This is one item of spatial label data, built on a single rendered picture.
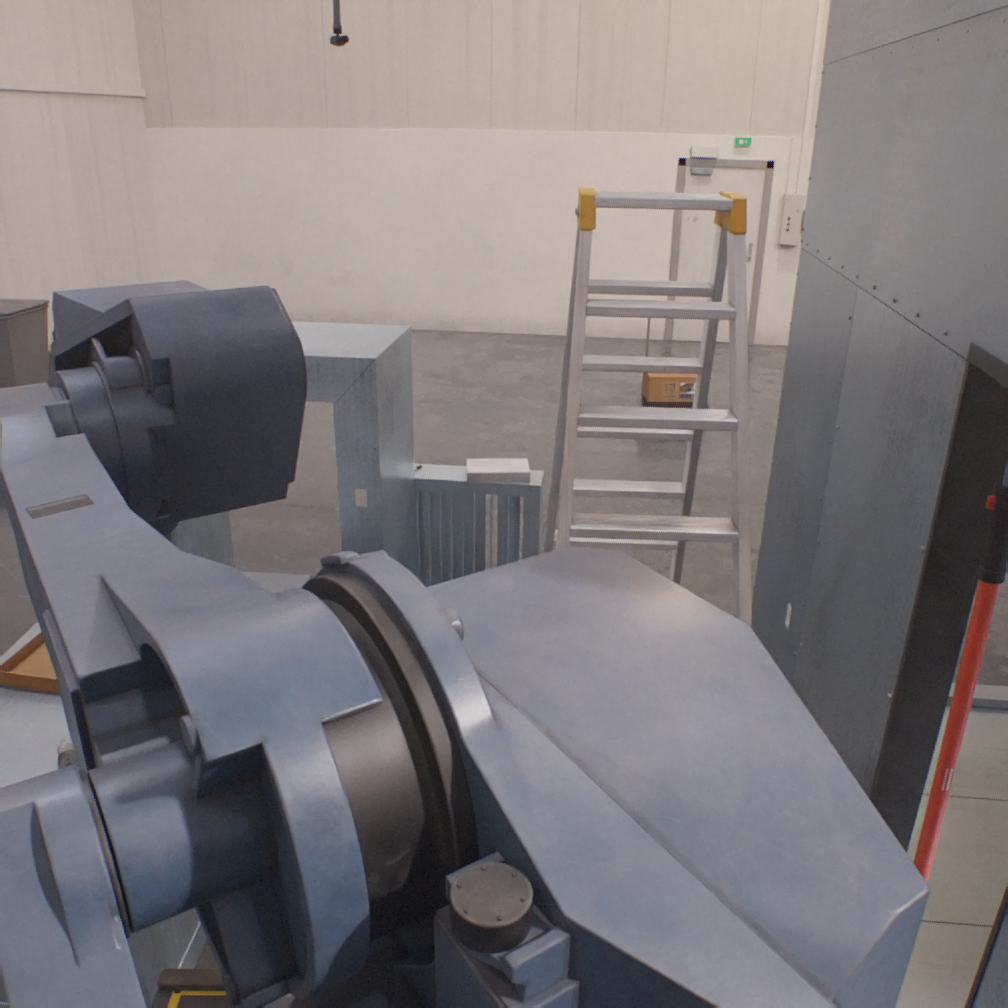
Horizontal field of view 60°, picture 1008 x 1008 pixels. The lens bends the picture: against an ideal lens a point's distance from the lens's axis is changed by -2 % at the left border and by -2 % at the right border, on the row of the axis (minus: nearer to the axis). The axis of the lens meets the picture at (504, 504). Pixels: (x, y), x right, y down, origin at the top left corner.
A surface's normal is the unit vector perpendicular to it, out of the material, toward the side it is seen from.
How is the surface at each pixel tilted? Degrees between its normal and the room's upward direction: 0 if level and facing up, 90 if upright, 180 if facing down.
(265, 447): 117
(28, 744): 0
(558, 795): 24
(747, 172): 90
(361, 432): 90
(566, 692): 0
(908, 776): 90
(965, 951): 0
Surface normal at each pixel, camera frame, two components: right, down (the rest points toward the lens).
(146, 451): 0.55, 0.16
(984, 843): 0.01, -0.92
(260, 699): 0.26, -0.67
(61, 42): 0.99, 0.06
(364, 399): -0.12, 0.39
